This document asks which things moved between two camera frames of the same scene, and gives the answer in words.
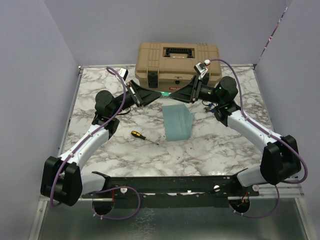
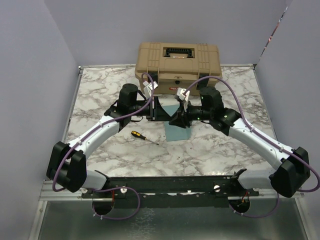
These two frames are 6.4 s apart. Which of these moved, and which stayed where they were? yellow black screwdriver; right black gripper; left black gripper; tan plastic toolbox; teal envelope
Moved: right black gripper; left black gripper
Stayed: teal envelope; yellow black screwdriver; tan plastic toolbox
